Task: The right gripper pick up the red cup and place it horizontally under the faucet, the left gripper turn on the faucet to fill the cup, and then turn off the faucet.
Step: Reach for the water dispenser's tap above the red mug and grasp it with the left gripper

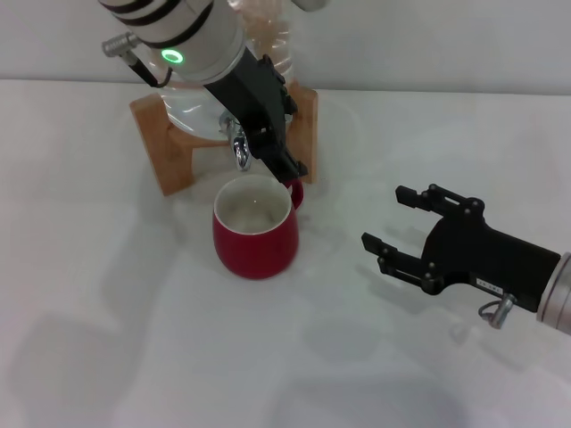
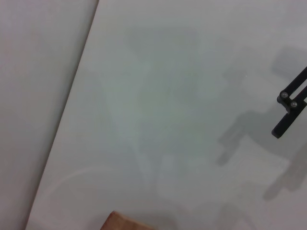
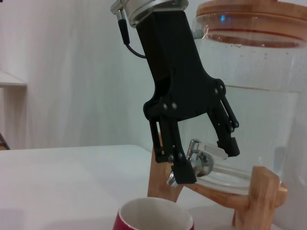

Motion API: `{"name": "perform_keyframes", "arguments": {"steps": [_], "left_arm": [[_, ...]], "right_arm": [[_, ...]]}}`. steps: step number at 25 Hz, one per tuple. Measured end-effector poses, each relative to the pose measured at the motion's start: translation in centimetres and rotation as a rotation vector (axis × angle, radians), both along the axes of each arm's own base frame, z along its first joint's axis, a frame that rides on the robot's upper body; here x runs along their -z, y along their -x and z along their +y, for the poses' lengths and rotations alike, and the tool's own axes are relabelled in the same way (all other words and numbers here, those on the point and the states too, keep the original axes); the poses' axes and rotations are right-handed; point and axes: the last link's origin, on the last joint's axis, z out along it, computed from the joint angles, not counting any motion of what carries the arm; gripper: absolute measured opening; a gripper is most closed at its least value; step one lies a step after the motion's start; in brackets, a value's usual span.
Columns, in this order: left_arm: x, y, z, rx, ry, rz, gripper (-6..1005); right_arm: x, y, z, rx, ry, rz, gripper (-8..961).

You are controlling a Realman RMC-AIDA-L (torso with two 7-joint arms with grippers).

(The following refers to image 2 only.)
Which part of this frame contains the wooden dispenser stand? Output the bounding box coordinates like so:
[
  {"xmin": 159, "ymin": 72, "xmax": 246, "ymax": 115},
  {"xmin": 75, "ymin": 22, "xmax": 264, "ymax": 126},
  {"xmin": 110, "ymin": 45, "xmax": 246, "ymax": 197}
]
[{"xmin": 100, "ymin": 210, "xmax": 156, "ymax": 230}]

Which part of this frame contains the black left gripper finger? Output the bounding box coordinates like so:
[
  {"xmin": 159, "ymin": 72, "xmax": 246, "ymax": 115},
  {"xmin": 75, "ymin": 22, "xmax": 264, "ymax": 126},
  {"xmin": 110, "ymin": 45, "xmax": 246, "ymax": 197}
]
[{"xmin": 271, "ymin": 64, "xmax": 307, "ymax": 139}]

